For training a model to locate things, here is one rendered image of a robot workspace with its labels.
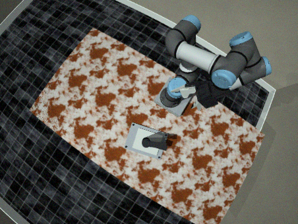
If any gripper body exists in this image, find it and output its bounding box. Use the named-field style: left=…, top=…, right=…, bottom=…
left=196, top=81, right=232, bottom=109

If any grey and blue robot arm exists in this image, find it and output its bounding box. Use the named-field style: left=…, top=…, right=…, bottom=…
left=160, top=15, right=272, bottom=108

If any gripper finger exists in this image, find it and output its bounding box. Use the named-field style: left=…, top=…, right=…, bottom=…
left=171, top=81, right=204, bottom=98
left=191, top=100, right=202, bottom=111

